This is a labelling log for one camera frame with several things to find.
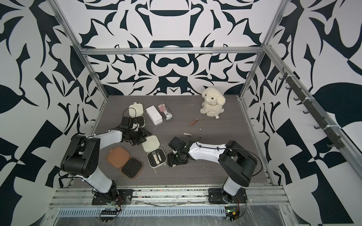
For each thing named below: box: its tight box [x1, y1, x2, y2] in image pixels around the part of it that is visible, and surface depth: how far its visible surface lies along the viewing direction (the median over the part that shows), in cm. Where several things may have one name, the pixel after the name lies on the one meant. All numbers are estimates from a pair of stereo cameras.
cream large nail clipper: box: [151, 151, 160, 165], surface depth 89 cm
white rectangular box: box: [145, 104, 164, 126], surface depth 105 cm
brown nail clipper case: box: [106, 146, 144, 180], surface depth 86 cm
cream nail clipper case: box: [141, 135, 167, 168], surface depth 91 cm
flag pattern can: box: [157, 103, 173, 121], surface depth 107 cm
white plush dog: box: [199, 87, 226, 120], surface depth 98 cm
